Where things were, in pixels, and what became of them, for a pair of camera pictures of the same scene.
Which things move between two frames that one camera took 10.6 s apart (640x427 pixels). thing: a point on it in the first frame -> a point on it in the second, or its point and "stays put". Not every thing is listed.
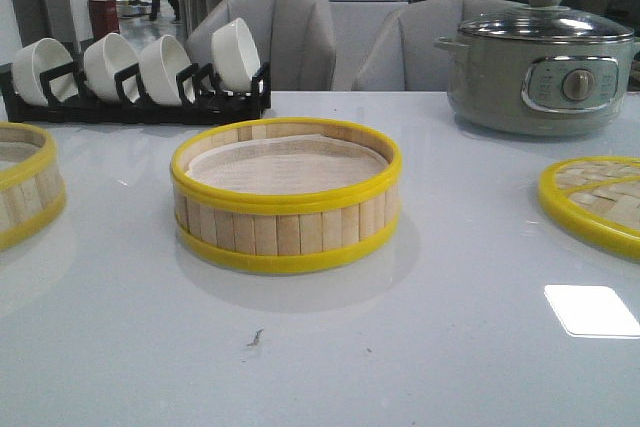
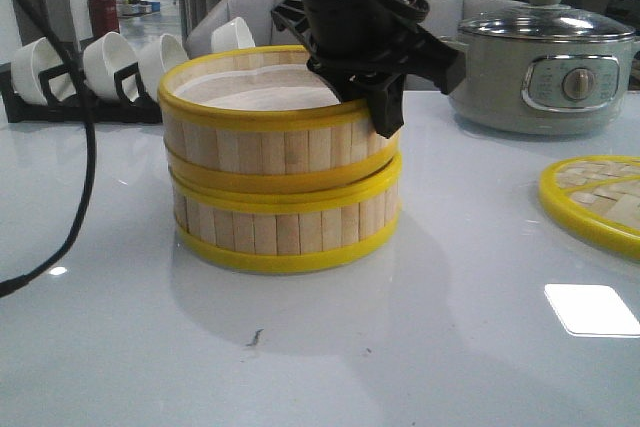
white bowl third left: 162,59 stays put
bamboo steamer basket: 32,194 -> 262,118
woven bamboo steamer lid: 595,201 stays put
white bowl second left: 105,56 stays put
